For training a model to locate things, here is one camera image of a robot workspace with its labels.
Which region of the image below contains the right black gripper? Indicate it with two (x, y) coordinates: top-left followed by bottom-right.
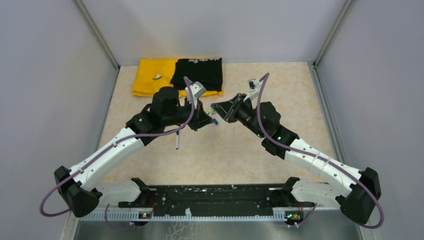
(209, 95), (264, 140)

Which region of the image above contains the white blue-ended marker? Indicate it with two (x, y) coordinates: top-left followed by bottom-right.
(175, 131), (180, 150)

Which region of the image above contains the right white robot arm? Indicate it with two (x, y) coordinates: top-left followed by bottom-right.
(210, 93), (385, 228)

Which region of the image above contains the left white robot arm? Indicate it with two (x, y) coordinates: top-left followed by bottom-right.
(54, 82), (214, 218)

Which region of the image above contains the black folded shirt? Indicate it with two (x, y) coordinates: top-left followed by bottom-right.
(170, 58), (223, 92)

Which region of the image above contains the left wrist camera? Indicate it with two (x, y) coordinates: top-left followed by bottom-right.
(185, 81), (207, 109)

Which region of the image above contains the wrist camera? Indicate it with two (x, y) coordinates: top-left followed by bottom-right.
(243, 78), (262, 102)
(185, 81), (207, 109)

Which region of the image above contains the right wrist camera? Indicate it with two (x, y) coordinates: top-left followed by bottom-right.
(243, 78), (262, 102)

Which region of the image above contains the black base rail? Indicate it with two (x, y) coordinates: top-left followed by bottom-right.
(118, 183), (314, 225)

